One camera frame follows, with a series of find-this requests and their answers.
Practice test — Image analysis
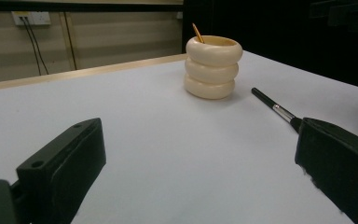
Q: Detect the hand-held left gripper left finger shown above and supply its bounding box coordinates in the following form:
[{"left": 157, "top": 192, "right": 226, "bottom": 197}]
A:
[{"left": 14, "top": 118, "right": 107, "bottom": 224}]

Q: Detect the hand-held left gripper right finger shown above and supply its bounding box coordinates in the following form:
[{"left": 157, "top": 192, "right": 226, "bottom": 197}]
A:
[{"left": 294, "top": 117, "right": 358, "bottom": 224}]

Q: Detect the black makeup brush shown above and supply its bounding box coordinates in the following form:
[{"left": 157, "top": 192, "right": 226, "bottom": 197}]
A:
[{"left": 250, "top": 87, "right": 303, "bottom": 133}]

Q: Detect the cream ribbed pen holder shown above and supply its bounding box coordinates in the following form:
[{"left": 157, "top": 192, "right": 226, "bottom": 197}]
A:
[{"left": 183, "top": 35, "right": 244, "bottom": 101}]

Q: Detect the thin black orange-tipped pencil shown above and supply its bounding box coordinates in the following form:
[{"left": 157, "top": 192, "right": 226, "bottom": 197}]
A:
[{"left": 191, "top": 22, "right": 206, "bottom": 44}]

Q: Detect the white table mat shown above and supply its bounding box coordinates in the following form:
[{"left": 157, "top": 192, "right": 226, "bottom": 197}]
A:
[{"left": 0, "top": 50, "right": 358, "bottom": 224}]

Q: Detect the black wall cable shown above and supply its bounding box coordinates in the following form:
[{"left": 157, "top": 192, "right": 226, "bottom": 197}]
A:
[
  {"left": 20, "top": 17, "right": 43, "bottom": 77},
  {"left": 25, "top": 17, "right": 50, "bottom": 76}
]

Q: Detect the wooden wall strip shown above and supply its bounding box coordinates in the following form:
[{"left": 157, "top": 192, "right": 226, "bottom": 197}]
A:
[{"left": 58, "top": 11, "right": 78, "bottom": 71}]

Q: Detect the white wall socket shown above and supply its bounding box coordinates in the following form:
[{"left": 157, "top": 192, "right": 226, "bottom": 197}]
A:
[{"left": 10, "top": 10, "right": 52, "bottom": 27}]

